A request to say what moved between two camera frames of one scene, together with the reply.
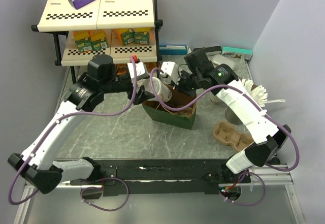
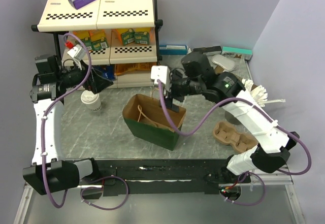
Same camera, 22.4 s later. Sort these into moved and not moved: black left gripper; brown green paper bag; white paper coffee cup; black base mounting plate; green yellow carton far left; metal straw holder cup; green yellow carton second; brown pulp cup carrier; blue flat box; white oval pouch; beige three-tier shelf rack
Moved: black left gripper; white paper coffee cup; brown green paper bag
Not moved: brown pulp cup carrier; white oval pouch; black base mounting plate; green yellow carton far left; blue flat box; metal straw holder cup; beige three-tier shelf rack; green yellow carton second
